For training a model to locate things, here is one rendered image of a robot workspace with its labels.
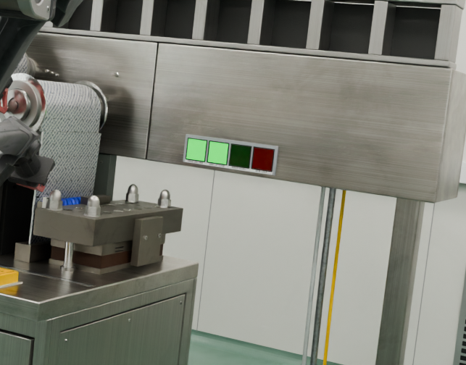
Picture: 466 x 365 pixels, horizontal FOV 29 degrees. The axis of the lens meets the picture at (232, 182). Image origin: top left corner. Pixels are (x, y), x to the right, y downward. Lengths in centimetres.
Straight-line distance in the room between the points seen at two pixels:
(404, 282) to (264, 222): 253
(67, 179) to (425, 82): 86
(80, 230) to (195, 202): 292
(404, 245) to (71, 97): 88
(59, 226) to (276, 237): 277
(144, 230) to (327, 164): 45
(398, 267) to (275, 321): 256
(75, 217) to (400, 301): 82
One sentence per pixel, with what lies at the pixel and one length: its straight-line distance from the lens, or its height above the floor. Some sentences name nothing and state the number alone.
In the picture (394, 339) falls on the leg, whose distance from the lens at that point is 229.
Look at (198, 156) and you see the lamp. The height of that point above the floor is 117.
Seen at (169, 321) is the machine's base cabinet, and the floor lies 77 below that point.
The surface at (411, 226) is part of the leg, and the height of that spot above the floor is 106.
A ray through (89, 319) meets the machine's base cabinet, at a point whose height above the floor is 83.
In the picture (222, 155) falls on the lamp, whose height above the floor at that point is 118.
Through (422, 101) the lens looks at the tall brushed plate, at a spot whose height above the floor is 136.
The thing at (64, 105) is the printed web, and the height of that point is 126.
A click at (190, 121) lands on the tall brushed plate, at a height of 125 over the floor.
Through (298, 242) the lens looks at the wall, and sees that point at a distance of 467.
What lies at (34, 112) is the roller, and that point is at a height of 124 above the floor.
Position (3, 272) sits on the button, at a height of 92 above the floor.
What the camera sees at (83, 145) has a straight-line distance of 224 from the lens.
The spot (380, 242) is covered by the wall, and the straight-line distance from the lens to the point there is 453.
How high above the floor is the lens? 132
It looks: 5 degrees down
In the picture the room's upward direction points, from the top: 6 degrees clockwise
